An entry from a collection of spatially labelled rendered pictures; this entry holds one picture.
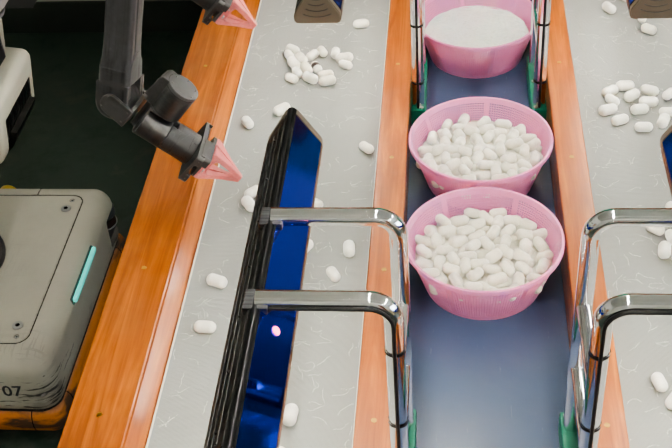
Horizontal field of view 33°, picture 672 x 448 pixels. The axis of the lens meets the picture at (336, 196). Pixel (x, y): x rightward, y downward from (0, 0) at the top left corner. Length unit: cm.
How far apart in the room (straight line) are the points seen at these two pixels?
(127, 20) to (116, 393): 59
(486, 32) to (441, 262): 74
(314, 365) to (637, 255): 57
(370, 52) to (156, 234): 70
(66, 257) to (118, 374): 101
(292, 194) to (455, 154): 70
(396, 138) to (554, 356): 54
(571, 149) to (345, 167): 41
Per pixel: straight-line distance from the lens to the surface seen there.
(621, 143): 220
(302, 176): 156
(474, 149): 217
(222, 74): 238
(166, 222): 202
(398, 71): 234
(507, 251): 194
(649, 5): 198
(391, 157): 211
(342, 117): 226
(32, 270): 275
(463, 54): 242
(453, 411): 179
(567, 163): 210
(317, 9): 196
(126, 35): 191
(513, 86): 246
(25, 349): 257
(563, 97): 227
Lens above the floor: 204
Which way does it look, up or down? 39 degrees down
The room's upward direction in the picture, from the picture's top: 5 degrees counter-clockwise
